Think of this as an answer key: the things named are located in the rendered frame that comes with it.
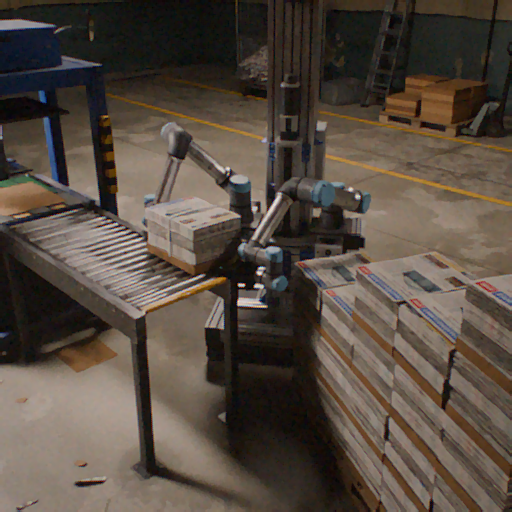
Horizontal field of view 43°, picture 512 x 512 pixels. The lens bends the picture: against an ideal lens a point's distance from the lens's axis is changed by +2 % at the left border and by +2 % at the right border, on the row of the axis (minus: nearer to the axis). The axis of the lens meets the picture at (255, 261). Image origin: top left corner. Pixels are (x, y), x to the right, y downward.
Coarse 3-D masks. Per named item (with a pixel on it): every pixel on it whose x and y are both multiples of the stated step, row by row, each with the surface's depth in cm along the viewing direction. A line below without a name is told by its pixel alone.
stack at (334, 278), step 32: (352, 256) 302; (320, 288) 274; (352, 288) 273; (320, 320) 279; (352, 320) 249; (320, 352) 283; (352, 352) 255; (384, 352) 229; (320, 384) 289; (352, 384) 257; (384, 384) 233; (416, 384) 213; (320, 416) 297; (384, 416) 235; (416, 416) 215; (320, 448) 301; (352, 448) 267; (384, 448) 240; (416, 448) 218; (352, 480) 272; (384, 480) 244; (416, 480) 221
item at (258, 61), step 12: (324, 0) 986; (240, 12) 1030; (264, 12) 1062; (324, 12) 992; (240, 24) 1037; (324, 24) 1000; (240, 36) 1035; (252, 36) 1012; (324, 36) 1007; (264, 48) 1042; (240, 60) 1048; (252, 60) 1037; (264, 60) 1030; (240, 72) 1055; (252, 72) 1046; (264, 72) 1016; (240, 84) 1065; (252, 84) 1047; (264, 84) 1051
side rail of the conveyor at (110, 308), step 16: (0, 224) 346; (0, 240) 344; (16, 240) 327; (16, 256) 334; (32, 256) 317; (48, 256) 309; (48, 272) 308; (64, 272) 294; (80, 272) 293; (64, 288) 300; (80, 288) 286; (96, 288) 279; (96, 304) 279; (112, 304) 267; (128, 304) 266; (112, 320) 272; (128, 320) 261; (144, 320) 260; (128, 336) 265; (144, 336) 262
